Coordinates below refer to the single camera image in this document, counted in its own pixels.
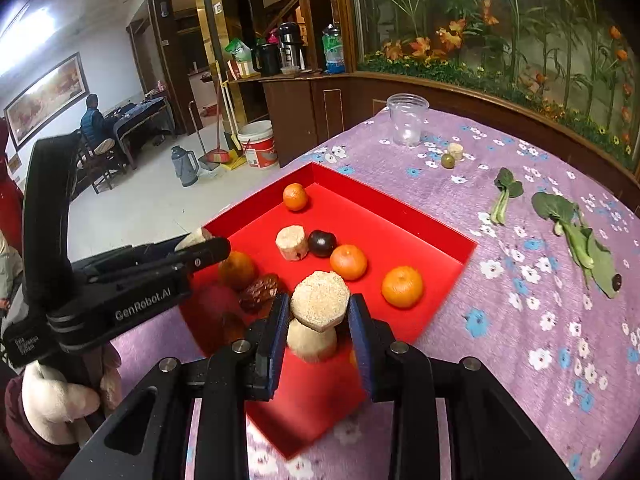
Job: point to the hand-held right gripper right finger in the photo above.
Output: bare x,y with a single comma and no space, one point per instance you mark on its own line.
361,355

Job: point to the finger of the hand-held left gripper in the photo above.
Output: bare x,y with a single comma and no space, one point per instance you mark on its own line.
200,255
135,252

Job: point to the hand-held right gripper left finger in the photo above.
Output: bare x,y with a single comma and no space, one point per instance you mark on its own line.
277,350

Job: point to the brownish root chunk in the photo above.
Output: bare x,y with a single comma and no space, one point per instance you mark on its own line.
192,236

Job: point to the large round beige root chunk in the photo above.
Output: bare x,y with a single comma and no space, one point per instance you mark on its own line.
320,300

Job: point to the red tray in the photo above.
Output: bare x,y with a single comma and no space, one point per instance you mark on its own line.
390,240

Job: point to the person's left forearm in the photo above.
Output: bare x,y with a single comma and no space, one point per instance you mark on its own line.
25,447

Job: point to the person's left hand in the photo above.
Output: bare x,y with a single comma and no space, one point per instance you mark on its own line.
50,400

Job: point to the dark red dried date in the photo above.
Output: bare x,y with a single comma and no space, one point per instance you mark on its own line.
260,287

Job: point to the wooden chair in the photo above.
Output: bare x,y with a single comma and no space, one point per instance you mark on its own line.
95,165

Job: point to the grey thermos flask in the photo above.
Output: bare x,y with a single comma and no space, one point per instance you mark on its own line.
184,165

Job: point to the broom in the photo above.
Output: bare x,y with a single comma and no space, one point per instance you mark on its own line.
220,155

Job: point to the dark plum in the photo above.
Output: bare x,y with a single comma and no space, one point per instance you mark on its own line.
321,242
616,281

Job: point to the white plastic bucket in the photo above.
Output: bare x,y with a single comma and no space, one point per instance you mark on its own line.
257,146

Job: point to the dark table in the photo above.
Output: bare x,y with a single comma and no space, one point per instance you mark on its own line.
142,115

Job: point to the purple floral tablecloth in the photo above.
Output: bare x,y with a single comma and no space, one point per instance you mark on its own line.
500,335

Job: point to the wooden side cabinet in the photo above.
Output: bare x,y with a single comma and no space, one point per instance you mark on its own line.
300,110

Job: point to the green bag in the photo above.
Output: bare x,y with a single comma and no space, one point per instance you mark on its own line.
240,55

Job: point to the black jug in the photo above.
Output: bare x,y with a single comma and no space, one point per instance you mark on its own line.
266,59

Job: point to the small green fruit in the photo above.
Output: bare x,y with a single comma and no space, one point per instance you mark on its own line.
447,160

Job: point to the small bok choy stalk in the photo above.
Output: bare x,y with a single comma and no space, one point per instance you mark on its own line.
505,190

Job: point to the small beige root chunk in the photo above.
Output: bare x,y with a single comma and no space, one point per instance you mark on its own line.
455,151

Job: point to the steel thermos jug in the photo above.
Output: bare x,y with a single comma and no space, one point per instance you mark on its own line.
289,47

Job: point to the clear plastic cup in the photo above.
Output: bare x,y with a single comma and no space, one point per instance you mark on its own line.
407,120

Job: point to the clear plastic bottle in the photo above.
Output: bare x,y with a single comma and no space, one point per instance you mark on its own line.
332,52

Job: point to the large bok choy leaf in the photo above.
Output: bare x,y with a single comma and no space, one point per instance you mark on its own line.
575,235

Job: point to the glass artificial flower display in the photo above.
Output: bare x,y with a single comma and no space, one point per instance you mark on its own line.
500,25

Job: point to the framed wall painting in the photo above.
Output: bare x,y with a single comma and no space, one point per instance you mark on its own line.
45,92

